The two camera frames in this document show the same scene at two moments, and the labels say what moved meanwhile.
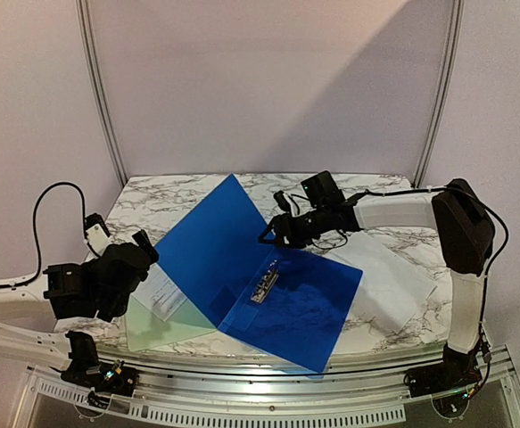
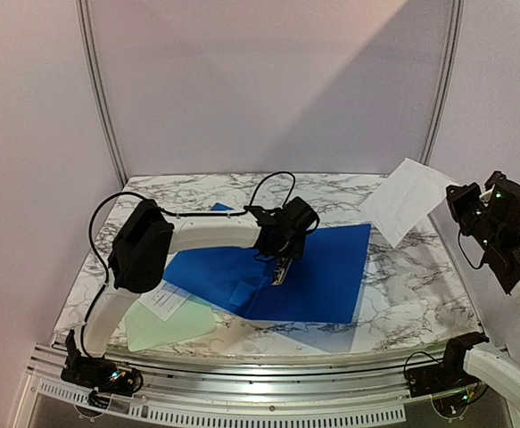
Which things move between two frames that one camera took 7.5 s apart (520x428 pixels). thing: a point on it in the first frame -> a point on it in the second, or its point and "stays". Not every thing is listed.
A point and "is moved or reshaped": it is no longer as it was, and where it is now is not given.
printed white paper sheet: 160,294 stays
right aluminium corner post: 456,29 stays
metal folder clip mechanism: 263,290 -> 281,269
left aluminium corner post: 98,93 stays
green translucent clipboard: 144,330 stays
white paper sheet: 392,287 -> 407,195
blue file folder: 218,258 is moved or reshaped
